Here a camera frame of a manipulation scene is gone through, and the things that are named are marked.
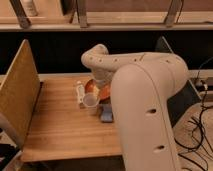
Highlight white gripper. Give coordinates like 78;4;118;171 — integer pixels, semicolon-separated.
91;69;112;97

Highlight translucent white ceramic cup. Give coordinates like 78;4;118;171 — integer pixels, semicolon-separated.
83;92;100;115

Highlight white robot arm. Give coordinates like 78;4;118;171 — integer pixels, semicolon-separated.
81;44;188;171

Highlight orange ceramic bowl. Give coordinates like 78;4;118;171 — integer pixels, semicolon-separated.
85;79;110;100

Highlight blue sponge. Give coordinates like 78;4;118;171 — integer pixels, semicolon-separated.
100;104;113;123

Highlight left wooden side panel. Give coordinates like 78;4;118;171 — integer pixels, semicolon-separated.
0;39;40;148

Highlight right dark side panel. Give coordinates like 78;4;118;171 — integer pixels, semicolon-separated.
155;36;201;126

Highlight power strip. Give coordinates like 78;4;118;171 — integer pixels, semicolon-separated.
195;77;213;87

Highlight white bottle on shelf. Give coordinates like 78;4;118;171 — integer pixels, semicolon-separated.
23;0;38;17

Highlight wooden shelf rail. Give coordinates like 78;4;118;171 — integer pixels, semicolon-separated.
0;0;213;33

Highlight black floor cables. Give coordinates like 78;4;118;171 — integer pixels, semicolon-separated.
173;56;213;171

